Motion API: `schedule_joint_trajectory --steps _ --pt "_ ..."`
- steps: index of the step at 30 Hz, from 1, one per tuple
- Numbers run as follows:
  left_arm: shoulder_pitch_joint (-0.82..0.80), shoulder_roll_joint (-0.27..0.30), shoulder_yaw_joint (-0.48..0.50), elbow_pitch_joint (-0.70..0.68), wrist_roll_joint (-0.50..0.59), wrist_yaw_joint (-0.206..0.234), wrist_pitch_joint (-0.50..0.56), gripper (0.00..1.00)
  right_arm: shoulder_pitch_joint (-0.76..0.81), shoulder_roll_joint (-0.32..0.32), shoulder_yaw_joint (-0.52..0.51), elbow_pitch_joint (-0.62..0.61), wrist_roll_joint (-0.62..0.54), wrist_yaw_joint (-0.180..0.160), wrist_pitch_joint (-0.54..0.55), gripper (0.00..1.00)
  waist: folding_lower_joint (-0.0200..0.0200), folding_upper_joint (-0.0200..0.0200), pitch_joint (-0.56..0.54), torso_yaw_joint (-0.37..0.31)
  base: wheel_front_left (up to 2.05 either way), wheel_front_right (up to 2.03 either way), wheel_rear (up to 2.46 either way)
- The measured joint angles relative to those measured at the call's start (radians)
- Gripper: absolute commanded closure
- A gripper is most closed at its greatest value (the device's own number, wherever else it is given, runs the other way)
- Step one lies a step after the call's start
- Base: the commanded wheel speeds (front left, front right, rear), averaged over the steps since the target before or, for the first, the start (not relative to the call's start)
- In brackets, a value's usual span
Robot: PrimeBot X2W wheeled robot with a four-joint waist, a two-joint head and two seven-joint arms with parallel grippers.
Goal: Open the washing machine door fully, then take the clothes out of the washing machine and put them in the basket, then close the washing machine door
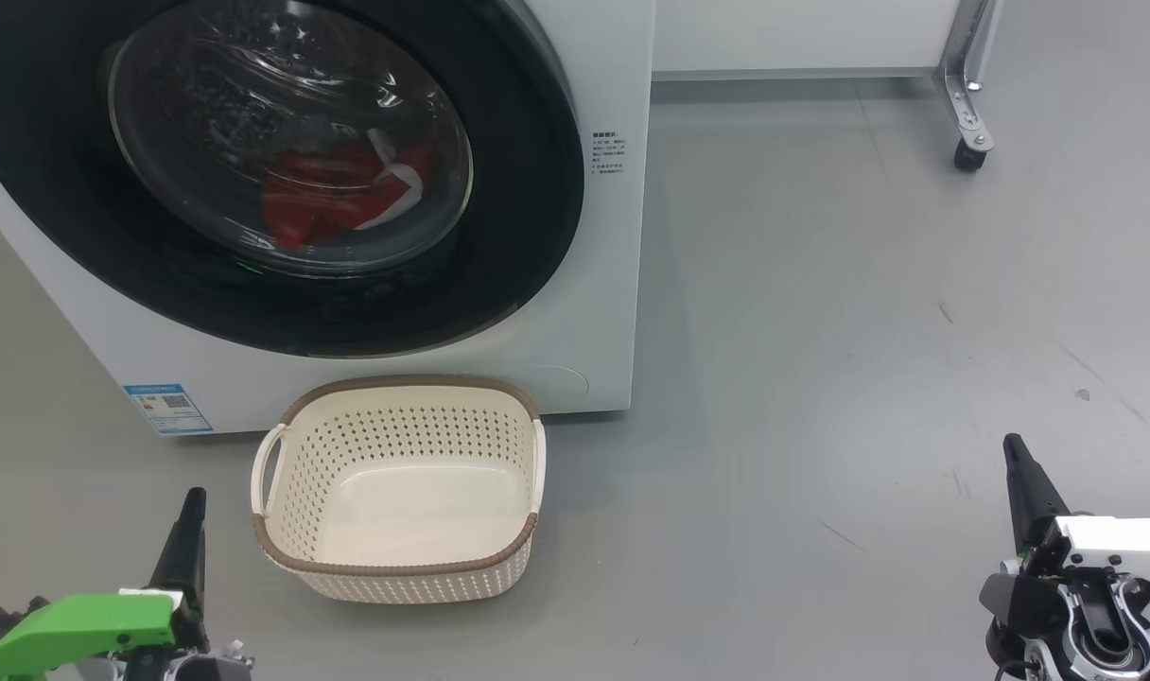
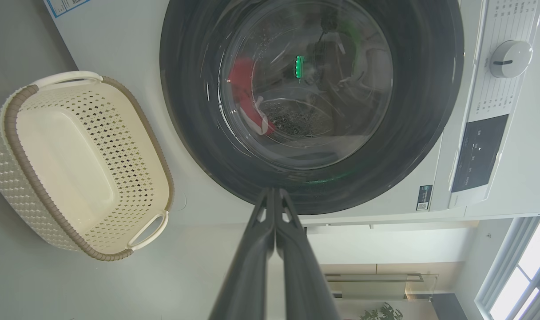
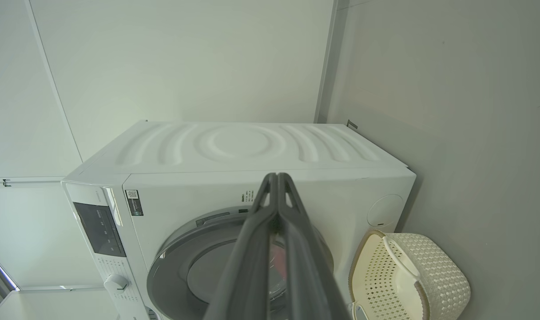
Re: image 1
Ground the cream perforated basket brown rim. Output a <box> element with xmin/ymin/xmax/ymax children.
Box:
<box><xmin>251</xmin><ymin>375</ymin><xmax>548</xmax><ymax>604</ymax></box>

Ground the grey metal cabinet leg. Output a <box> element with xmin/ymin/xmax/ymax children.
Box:
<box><xmin>934</xmin><ymin>0</ymin><xmax>1002</xmax><ymax>152</ymax></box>

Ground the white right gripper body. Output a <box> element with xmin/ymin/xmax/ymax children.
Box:
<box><xmin>1038</xmin><ymin>515</ymin><xmax>1150</xmax><ymax>592</ymax></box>

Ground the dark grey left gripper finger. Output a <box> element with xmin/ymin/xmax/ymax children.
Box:
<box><xmin>148</xmin><ymin>487</ymin><xmax>209</xmax><ymax>654</ymax></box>

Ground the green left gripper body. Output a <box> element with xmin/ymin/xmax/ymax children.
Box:
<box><xmin>0</xmin><ymin>591</ymin><xmax>183</xmax><ymax>681</ymax></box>

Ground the white front-load washing machine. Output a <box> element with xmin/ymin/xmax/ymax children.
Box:
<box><xmin>0</xmin><ymin>0</ymin><xmax>656</xmax><ymax>438</ymax></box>

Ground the washing machine glass door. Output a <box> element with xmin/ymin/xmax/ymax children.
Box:
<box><xmin>0</xmin><ymin>0</ymin><xmax>585</xmax><ymax>358</ymax></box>

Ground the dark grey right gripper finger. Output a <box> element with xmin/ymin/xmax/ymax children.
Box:
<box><xmin>1002</xmin><ymin>433</ymin><xmax>1073</xmax><ymax>559</ymax></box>

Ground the blue energy label sticker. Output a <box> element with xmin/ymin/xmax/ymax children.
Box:
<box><xmin>124</xmin><ymin>383</ymin><xmax>214</xmax><ymax>436</ymax></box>

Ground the small printed warning label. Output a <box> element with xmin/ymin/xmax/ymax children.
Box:
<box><xmin>591</xmin><ymin>131</ymin><xmax>630</xmax><ymax>181</ymax></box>

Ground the red garment striped white trim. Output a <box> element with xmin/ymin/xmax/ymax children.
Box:
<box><xmin>261</xmin><ymin>142</ymin><xmax>387</xmax><ymax>252</ymax></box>

